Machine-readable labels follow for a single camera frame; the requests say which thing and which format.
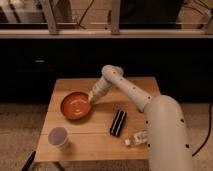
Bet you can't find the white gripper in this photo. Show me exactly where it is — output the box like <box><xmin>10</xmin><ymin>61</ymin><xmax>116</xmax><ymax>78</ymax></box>
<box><xmin>88</xmin><ymin>77</ymin><xmax>112</xmax><ymax>103</ymax></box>

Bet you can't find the orange ceramic bowl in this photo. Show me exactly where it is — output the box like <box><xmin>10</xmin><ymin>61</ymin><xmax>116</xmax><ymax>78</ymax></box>
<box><xmin>60</xmin><ymin>92</ymin><xmax>91</xmax><ymax>120</ymax></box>

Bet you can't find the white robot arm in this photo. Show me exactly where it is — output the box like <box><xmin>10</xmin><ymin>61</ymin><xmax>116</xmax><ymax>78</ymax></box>
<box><xmin>89</xmin><ymin>65</ymin><xmax>193</xmax><ymax>171</ymax></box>

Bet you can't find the black white striped box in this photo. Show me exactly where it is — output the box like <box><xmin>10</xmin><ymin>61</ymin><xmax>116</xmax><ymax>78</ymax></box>
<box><xmin>109</xmin><ymin>110</ymin><xmax>127</xmax><ymax>137</ymax></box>

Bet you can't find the wooden table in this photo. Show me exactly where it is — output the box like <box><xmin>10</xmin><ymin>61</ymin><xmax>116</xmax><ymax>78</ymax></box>
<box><xmin>34</xmin><ymin>76</ymin><xmax>162</xmax><ymax>164</ymax></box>

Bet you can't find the clear plastic bottle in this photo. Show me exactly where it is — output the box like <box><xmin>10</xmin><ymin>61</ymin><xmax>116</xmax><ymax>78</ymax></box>
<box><xmin>124</xmin><ymin>131</ymin><xmax>148</xmax><ymax>147</ymax></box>

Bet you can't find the white paper cup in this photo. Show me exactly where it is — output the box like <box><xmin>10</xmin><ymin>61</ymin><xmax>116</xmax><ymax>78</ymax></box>
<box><xmin>48</xmin><ymin>127</ymin><xmax>70</xmax><ymax>150</ymax></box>

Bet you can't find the black low cabinet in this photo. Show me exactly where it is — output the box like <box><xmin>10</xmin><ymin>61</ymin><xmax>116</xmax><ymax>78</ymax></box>
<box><xmin>0</xmin><ymin>38</ymin><xmax>213</xmax><ymax>102</ymax></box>

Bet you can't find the black table leg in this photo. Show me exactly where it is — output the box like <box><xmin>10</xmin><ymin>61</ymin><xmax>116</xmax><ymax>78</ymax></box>
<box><xmin>21</xmin><ymin>151</ymin><xmax>36</xmax><ymax>171</ymax></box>

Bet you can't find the metal frame post middle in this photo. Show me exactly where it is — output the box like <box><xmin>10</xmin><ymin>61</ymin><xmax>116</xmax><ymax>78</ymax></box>
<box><xmin>110</xmin><ymin>0</ymin><xmax>120</xmax><ymax>35</ymax></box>

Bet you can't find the metal frame post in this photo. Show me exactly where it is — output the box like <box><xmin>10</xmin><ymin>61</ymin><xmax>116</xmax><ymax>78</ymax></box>
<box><xmin>110</xmin><ymin>0</ymin><xmax>120</xmax><ymax>35</ymax></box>
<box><xmin>40</xmin><ymin>0</ymin><xmax>58</xmax><ymax>35</ymax></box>

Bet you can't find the metal frame post left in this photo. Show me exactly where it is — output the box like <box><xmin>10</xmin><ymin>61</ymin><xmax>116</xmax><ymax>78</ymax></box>
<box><xmin>40</xmin><ymin>0</ymin><xmax>58</xmax><ymax>35</ymax></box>

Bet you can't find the black cable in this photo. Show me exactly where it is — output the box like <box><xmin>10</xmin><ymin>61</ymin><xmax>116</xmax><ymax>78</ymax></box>
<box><xmin>191</xmin><ymin>103</ymin><xmax>213</xmax><ymax>158</ymax></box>

